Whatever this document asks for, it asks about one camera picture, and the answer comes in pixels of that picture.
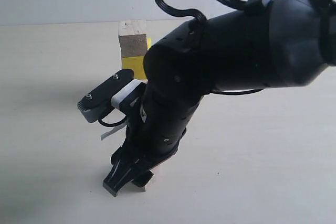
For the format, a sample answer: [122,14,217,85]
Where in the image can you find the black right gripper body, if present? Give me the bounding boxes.
[129,45,213,157]

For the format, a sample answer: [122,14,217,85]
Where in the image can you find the yellow cube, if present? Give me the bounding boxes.
[121,36,152,80]

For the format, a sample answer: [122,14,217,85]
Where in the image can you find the medium wooden cube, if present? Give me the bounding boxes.
[118,19,148,58]

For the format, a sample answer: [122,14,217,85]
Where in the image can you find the small pale wooden cube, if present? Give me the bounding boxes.
[126,154,173,190]

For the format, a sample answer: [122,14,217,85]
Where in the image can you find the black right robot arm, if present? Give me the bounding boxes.
[103,0,335,196]

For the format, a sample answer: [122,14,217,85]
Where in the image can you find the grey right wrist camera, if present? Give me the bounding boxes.
[77,69,146,123]

